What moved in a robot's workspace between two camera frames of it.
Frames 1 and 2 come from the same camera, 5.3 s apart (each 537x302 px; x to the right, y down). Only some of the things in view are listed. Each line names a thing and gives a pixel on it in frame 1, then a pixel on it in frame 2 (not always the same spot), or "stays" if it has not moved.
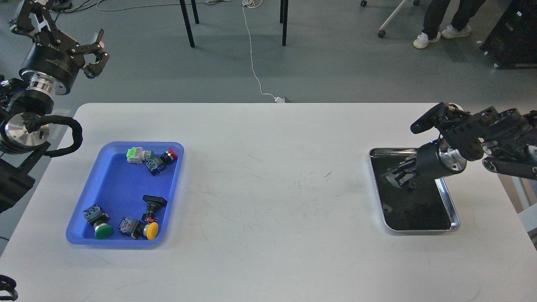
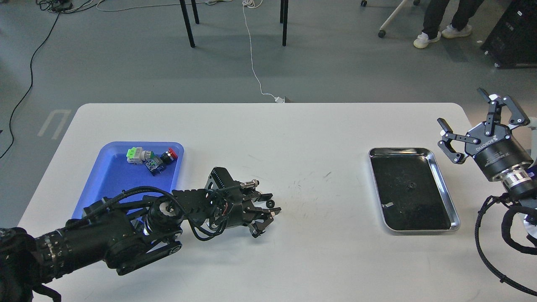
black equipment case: [512, 43] stays
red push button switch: [157, 164] stays
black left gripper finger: [24, 25] → [261, 196]
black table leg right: [284, 6] stays
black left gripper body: [52, 63] → [225, 194]
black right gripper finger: [410, 162] → [447, 136]
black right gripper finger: [398, 178] → [517, 115]
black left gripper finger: [93, 69] → [257, 228]
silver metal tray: [410, 201] stays
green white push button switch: [137, 155] stays
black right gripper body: [434, 162] → [497, 153]
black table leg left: [189, 29] stays
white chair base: [381, 33] stays
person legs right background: [435, 23] stays
